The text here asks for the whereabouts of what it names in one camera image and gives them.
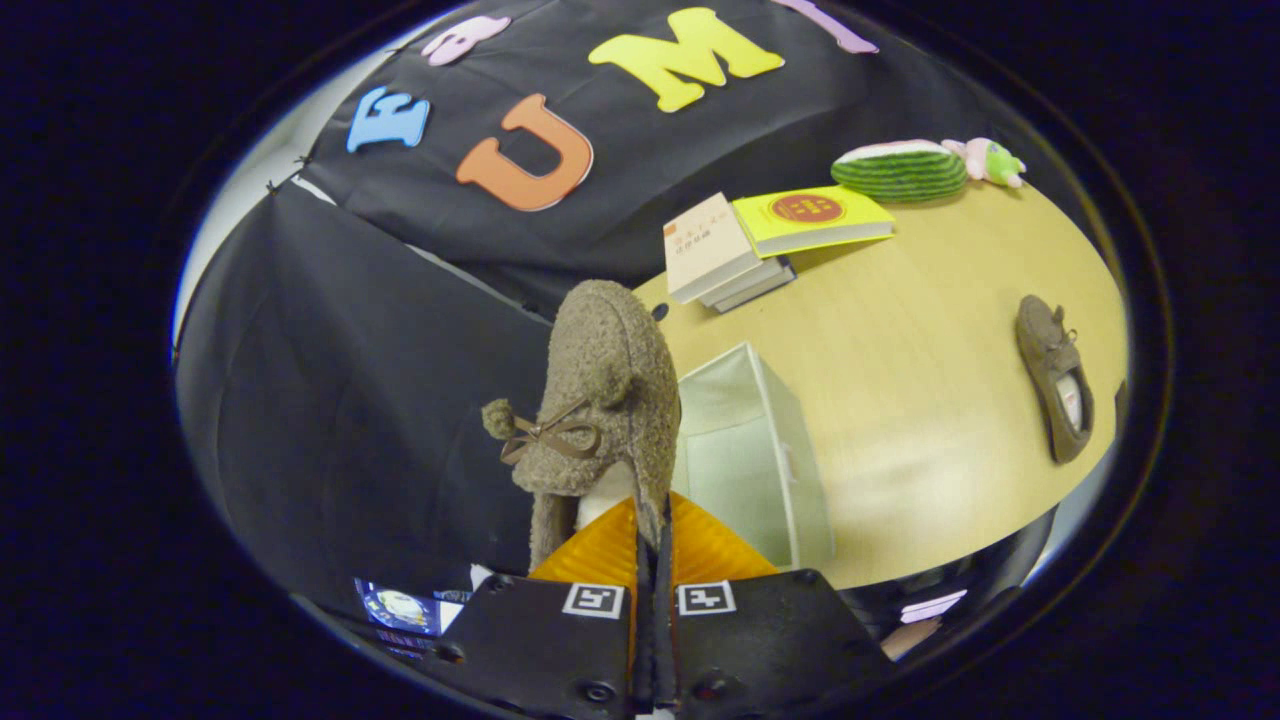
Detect watermelon slice plush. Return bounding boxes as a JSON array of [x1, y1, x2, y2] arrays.
[[831, 139, 969, 204]]

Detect yellow book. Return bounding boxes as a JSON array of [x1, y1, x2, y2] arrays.
[[732, 185, 897, 259]]

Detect thin white book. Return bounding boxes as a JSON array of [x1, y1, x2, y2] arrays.
[[698, 255, 791, 306], [712, 262, 798, 314]]

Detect pale green storage box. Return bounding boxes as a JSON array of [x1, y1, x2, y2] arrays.
[[672, 342, 836, 571]]

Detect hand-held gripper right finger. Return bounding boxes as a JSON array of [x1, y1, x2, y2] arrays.
[[655, 490, 891, 717]]

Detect pink and green plush toy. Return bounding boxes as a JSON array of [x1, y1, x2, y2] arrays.
[[942, 137, 1027, 189]]

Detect brown fleece shoe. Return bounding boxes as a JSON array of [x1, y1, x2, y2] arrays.
[[1015, 294, 1096, 464], [482, 280, 683, 571]]

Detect beige book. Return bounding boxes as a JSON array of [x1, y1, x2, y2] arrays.
[[663, 192, 763, 305]]

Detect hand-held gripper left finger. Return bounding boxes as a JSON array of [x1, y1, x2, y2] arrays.
[[425, 497, 646, 717]]

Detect black backdrop cloth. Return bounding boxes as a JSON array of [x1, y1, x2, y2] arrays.
[[175, 0, 1001, 601]]

